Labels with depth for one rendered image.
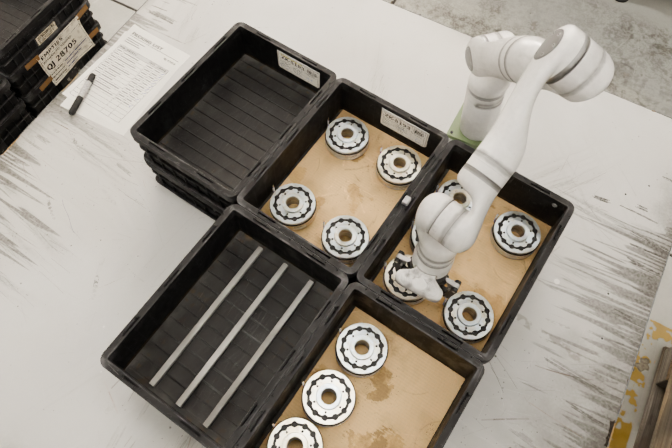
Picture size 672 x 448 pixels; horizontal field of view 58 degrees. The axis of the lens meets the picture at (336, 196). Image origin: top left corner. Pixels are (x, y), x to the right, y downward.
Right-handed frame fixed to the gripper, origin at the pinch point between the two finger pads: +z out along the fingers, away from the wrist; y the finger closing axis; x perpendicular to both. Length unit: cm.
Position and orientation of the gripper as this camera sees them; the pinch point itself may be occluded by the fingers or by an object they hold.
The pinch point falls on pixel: (421, 285)
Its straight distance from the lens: 129.0
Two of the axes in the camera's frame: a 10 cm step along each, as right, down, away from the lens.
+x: -4.9, 7.7, -4.1
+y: -8.7, -4.4, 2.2
